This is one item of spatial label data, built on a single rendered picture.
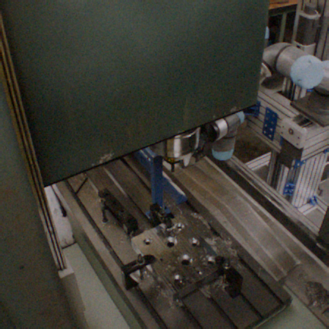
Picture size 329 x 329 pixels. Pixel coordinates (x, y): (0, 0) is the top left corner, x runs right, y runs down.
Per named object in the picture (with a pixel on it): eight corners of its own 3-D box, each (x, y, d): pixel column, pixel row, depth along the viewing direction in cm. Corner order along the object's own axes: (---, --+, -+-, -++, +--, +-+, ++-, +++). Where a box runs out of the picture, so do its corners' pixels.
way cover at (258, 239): (191, 168, 242) (192, 147, 232) (302, 277, 184) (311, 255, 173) (146, 188, 230) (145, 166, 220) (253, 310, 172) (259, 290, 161)
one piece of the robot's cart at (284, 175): (272, 181, 270) (296, 62, 215) (286, 193, 262) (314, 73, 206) (262, 186, 267) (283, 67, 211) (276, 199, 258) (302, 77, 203)
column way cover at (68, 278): (48, 261, 158) (15, 160, 125) (102, 362, 128) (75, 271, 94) (37, 266, 156) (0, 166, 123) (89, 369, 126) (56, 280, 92)
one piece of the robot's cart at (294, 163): (324, 138, 226) (327, 125, 220) (338, 147, 219) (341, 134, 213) (277, 160, 211) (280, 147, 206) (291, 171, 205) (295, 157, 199)
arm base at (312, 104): (320, 95, 201) (324, 77, 194) (344, 109, 191) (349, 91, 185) (299, 103, 195) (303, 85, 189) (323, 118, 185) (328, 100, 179)
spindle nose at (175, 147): (134, 142, 123) (131, 107, 115) (171, 119, 132) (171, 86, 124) (174, 166, 115) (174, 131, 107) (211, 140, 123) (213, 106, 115)
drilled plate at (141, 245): (181, 222, 168) (181, 214, 165) (225, 272, 150) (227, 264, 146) (131, 246, 159) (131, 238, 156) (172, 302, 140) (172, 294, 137)
